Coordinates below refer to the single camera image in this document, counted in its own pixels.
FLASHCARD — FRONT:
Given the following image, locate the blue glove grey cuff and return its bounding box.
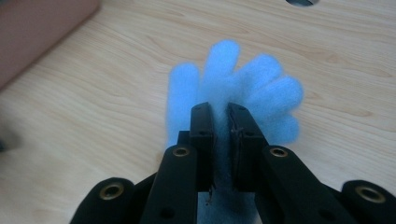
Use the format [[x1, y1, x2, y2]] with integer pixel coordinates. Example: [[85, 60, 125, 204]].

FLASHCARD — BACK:
[[165, 38, 304, 224]]

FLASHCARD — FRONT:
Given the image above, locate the grey round table grommet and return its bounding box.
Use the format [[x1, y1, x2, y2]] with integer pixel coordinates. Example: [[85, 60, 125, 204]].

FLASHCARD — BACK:
[[285, 0, 319, 7]]

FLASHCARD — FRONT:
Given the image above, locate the pink plastic basin grey rim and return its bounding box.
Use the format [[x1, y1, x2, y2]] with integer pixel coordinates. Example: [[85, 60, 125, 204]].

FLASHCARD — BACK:
[[0, 0, 102, 91]]

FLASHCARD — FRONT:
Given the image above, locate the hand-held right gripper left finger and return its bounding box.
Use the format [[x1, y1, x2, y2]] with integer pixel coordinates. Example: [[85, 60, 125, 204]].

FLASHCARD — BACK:
[[177, 101, 217, 192]]

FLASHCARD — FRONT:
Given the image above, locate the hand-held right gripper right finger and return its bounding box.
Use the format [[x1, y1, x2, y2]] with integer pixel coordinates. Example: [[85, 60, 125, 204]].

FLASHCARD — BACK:
[[227, 102, 271, 192]]

